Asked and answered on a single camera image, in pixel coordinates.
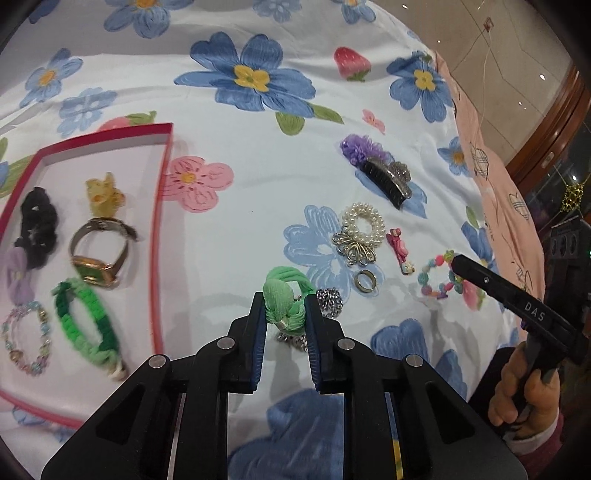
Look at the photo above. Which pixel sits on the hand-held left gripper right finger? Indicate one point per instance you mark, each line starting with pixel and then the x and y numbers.
pixel 314 341

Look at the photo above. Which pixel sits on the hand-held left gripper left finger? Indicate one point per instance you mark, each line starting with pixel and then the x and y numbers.
pixel 258 341

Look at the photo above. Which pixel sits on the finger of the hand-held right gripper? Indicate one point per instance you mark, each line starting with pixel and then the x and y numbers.
pixel 489 284

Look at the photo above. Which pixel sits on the gold wristwatch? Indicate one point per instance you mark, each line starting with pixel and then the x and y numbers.
pixel 94 272

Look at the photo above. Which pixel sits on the red tray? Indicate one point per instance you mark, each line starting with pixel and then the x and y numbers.
pixel 143 194

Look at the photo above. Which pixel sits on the yellow hair claw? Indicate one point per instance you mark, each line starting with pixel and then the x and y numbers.
pixel 104 198

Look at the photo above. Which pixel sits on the black scrunchie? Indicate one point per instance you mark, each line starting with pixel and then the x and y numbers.
pixel 34 217

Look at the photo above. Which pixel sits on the person's right forearm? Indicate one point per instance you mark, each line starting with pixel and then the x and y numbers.
pixel 549 436

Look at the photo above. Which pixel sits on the person's right hand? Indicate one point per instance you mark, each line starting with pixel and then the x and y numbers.
pixel 508 392

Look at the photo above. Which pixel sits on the gold snowflake ornament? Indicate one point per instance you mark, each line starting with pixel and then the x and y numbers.
pixel 572 196

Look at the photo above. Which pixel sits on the pink blanket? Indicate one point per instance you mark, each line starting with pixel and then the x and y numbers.
pixel 498 194

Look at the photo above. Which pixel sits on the pink hair clip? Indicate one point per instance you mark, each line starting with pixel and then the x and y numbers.
pixel 398 247

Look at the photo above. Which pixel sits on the dark clothing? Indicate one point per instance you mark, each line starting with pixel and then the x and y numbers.
pixel 482 397

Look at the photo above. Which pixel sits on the wooden glass cabinet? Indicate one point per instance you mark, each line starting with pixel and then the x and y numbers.
pixel 554 138

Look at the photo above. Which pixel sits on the black purple flower hair claw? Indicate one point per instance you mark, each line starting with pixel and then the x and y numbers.
pixel 383 177

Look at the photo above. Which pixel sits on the floral bedsheet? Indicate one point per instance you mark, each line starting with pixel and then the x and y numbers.
pixel 258 184

